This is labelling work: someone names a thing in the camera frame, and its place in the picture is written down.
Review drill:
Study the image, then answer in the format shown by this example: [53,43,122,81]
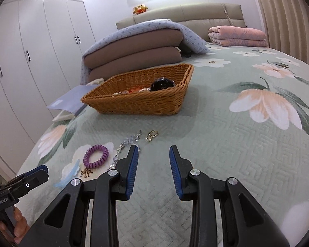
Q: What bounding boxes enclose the beige pleated curtain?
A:
[248,0,309,72]

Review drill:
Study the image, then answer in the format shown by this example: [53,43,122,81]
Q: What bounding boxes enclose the pink folded blanket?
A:
[208,26,268,48]

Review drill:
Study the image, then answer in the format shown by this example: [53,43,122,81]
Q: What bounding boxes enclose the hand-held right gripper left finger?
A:
[21,145,140,247]

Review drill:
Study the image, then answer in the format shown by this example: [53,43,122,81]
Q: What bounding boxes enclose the purple spiral hair tie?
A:
[83,145,109,168]

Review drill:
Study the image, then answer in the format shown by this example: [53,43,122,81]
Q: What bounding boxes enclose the white wardrobe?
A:
[0,0,97,175]

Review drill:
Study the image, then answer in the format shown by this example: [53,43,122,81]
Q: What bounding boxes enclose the stacked brown pillows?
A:
[84,29,184,69]

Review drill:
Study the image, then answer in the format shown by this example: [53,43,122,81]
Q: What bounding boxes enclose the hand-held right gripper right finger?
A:
[169,145,291,247]

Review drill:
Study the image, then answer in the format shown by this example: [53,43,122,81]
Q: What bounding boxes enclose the silver crystal bracelet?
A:
[108,131,143,171]

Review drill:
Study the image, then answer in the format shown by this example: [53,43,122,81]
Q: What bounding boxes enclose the small gold ring clasp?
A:
[145,131,159,142]

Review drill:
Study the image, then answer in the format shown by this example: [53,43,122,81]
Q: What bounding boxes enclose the person's left hand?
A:
[0,207,30,245]

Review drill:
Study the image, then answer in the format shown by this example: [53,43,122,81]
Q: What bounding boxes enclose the beige padded headboard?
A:
[116,3,245,44]

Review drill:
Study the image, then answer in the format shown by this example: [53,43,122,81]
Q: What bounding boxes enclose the brown wicker basket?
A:
[81,64,195,115]

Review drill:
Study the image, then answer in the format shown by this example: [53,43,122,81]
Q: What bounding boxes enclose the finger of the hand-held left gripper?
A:
[25,165,48,178]
[5,170,49,198]

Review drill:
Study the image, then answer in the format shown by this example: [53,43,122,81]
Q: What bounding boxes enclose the white cable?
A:
[222,4,234,27]

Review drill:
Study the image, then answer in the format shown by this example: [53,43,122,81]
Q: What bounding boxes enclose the blue booklet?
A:
[47,85,93,115]

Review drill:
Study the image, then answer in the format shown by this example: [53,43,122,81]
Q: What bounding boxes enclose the brown folded quilt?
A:
[88,47,182,83]

